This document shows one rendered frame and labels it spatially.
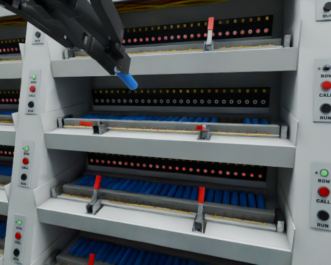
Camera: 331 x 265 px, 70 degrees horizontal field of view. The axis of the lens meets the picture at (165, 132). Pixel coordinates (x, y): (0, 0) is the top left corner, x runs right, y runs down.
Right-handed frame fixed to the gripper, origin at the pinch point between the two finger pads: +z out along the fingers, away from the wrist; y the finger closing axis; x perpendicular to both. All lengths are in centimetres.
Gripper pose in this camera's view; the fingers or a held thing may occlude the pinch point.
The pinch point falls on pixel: (110, 55)
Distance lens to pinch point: 39.3
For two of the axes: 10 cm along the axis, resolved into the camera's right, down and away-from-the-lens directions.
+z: 2.8, 2.4, 9.3
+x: -1.1, 9.7, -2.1
